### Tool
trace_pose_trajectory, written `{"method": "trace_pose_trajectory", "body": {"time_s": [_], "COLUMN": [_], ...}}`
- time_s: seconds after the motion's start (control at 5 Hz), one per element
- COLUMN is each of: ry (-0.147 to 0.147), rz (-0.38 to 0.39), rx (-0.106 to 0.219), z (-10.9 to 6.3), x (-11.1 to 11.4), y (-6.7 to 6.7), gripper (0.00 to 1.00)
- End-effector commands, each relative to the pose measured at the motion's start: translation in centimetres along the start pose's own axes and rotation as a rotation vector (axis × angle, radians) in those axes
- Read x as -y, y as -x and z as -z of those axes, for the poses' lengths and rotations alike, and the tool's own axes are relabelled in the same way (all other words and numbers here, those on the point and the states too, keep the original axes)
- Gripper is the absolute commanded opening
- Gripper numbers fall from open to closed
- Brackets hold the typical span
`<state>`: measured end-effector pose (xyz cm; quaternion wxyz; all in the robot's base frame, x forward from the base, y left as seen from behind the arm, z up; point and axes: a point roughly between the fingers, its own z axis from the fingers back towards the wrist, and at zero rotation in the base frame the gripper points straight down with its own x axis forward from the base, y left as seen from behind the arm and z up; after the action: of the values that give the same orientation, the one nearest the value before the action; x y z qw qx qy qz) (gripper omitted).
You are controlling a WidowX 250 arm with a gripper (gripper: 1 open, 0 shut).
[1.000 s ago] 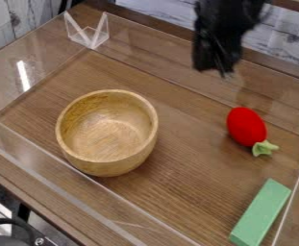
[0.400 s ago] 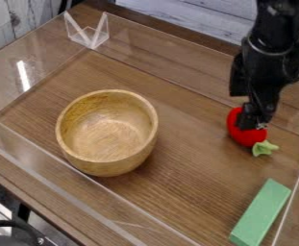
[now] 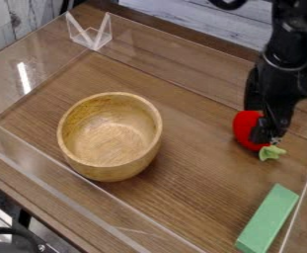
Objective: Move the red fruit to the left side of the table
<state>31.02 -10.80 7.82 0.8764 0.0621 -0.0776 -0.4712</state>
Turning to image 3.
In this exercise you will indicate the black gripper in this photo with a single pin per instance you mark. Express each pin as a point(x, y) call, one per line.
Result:
point(275, 88)

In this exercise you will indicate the black table leg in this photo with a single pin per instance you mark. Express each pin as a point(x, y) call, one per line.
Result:
point(24, 218)

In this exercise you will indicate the green foam block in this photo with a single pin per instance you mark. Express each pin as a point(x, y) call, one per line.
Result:
point(267, 220)

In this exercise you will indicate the clear acrylic corner bracket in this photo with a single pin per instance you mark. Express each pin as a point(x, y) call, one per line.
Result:
point(91, 38)

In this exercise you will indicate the light wooden bowl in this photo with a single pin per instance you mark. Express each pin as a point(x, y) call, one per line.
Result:
point(108, 136)

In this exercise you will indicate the red felt strawberry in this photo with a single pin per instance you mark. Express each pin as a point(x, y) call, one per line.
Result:
point(243, 123)

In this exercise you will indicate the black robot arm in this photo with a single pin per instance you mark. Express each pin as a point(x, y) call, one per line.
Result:
point(286, 48)

